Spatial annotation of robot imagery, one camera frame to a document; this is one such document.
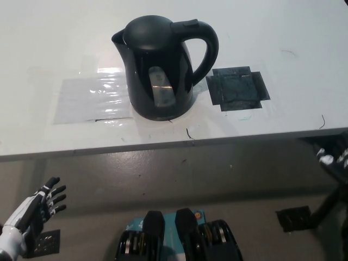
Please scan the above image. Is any black electric kettle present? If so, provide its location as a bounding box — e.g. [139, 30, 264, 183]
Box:
[111, 15, 220, 122]

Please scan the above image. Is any black tape patch on desk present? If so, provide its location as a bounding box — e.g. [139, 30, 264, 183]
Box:
[206, 65, 270, 112]

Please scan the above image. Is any clear glossy tape sheet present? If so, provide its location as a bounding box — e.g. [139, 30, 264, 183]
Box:
[53, 72, 135, 126]

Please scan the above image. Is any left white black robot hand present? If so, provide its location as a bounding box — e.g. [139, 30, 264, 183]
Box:
[2, 176, 67, 258]

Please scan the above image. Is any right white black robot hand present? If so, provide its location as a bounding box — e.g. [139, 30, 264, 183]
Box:
[316, 148, 348, 187]

